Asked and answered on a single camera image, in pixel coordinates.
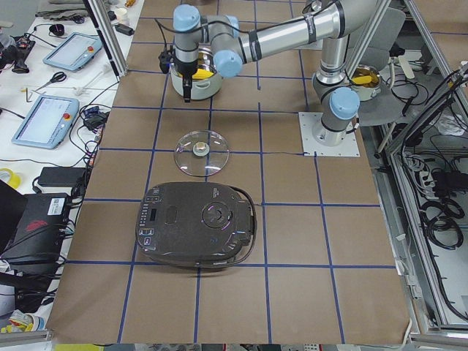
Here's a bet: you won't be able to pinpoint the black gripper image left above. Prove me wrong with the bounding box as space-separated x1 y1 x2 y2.
158 50 194 103

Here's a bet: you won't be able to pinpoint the glass pot lid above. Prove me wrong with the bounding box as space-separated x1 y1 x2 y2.
173 130 230 177

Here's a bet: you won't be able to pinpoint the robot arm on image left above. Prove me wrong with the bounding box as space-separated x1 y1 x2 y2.
159 1 376 103

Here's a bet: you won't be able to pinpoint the pale green cooking pot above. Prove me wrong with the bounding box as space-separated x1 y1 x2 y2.
191 48 222 100

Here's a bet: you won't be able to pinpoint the teach pendant tablet far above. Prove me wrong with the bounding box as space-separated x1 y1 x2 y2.
42 32 102 72

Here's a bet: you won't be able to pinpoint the teach pendant tablet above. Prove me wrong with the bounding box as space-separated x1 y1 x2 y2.
12 94 80 149
42 32 102 72

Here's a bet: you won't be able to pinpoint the black scissors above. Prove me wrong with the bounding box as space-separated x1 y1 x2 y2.
37 71 67 90

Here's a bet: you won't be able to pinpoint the teach pendant tablet near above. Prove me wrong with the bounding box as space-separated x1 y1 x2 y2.
12 94 80 149

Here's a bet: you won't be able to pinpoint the black rice cooker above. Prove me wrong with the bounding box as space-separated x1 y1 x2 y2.
135 181 257 268

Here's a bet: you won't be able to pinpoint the black power adapter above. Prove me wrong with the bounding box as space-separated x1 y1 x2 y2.
32 167 85 193

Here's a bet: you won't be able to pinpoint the yellow tape roll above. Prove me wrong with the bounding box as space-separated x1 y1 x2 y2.
0 168 21 189

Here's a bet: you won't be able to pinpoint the black computer box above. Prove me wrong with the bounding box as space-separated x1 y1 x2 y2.
1 182 71 265

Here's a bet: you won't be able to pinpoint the aluminium frame post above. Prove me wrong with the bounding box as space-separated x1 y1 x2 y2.
83 0 128 78

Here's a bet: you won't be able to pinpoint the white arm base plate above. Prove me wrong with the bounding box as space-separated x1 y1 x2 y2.
298 112 360 157

